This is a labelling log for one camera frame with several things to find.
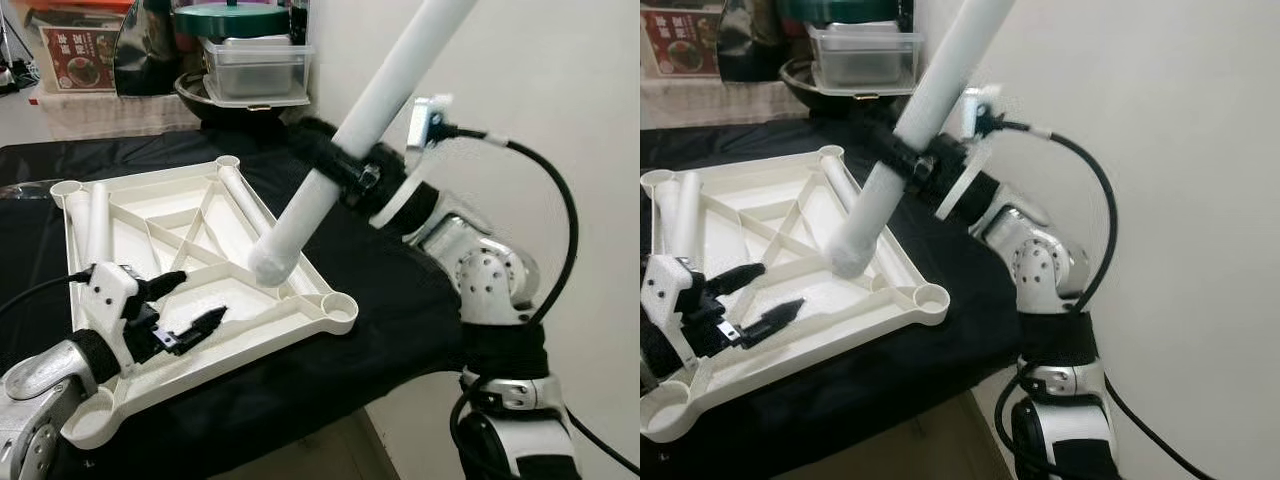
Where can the beige cloth covered bench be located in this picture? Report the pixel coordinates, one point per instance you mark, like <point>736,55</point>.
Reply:
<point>720,105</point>
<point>110,115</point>

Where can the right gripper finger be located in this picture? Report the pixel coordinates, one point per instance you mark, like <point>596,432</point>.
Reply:
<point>332,172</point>
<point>897,164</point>
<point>883,126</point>
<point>318,137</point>

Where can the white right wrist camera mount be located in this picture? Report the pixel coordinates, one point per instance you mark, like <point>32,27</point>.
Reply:
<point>428,120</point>
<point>980,105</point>

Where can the white plastic table leg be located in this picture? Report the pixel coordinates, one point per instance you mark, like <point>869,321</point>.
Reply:
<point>838,180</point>
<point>390,80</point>
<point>98,220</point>
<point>688,215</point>
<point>950,80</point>
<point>240,190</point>

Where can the white plastic tabletop panel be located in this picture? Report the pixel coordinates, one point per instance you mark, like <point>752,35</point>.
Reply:
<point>880,300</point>
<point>230,300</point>

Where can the black wok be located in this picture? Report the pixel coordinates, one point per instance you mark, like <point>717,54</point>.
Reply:
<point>200,100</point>
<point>805,88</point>

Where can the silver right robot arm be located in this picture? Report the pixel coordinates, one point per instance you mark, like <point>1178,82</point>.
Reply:
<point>490,275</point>
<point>1045,265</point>

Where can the clear plastic container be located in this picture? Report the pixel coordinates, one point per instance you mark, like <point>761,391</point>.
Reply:
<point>865,60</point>
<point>255,70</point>

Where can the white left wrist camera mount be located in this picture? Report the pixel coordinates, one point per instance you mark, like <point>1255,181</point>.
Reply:
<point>665,285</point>
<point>105,290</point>

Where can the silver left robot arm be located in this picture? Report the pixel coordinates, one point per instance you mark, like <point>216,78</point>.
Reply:
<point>40,385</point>
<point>655,350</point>

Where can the orange lid storage box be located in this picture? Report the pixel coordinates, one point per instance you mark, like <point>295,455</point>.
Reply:
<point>680,50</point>
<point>80,60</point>

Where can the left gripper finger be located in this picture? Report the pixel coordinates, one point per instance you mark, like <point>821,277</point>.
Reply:
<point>742,277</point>
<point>165,285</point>
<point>778,318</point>
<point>200,327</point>

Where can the green pot lid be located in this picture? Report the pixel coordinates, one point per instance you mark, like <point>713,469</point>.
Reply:
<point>840,10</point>
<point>230,20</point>

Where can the black table cloth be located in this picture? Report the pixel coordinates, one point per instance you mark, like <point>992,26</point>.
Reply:
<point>390,300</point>
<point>960,330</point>

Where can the black bag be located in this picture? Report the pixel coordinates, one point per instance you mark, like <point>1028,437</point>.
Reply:
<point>750,40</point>
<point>145,55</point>

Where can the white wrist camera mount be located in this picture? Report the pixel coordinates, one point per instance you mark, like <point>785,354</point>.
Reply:
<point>980,105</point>
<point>105,290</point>
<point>665,285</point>
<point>428,120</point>

